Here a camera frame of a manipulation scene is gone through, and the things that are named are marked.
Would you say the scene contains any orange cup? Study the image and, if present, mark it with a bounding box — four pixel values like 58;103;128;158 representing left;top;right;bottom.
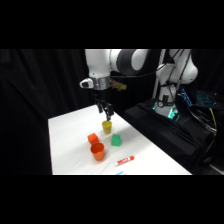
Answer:
90;142;106;162

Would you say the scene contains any yellow cable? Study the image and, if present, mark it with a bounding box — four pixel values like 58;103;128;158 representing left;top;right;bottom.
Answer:
208;108;218;136

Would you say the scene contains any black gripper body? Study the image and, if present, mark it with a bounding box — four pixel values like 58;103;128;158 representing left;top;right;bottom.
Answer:
93;88;111;107

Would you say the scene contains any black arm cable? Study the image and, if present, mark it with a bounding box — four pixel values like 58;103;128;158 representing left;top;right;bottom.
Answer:
111;49;185;80

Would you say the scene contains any yellowish camera mount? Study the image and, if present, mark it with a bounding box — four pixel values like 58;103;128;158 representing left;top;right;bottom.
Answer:
110;79;128;92

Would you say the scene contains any blue lit device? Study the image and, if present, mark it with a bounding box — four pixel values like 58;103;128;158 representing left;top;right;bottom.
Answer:
195;90;219;108

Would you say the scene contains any green cube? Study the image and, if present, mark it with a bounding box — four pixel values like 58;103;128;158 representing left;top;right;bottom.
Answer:
110;133;122;147

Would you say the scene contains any red cube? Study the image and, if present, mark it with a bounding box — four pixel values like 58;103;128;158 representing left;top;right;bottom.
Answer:
87;132;100;146

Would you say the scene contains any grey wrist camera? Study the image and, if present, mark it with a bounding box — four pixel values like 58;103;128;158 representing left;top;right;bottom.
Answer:
79;77;95;90

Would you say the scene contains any red and white marker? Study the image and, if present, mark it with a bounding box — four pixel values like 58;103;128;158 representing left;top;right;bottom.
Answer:
114;155;136;167

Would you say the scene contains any white table cloth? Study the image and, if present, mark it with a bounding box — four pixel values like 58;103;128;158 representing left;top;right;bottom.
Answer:
47;103;193;176

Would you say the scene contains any black curtain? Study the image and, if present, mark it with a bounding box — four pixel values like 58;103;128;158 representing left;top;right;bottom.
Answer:
0;49;224;176

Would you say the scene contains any black robot stand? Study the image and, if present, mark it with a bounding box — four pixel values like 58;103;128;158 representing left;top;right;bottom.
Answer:
122;99;224;175

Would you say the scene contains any yellow cup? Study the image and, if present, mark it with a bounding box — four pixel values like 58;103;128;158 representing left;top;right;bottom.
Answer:
101;120;113;136

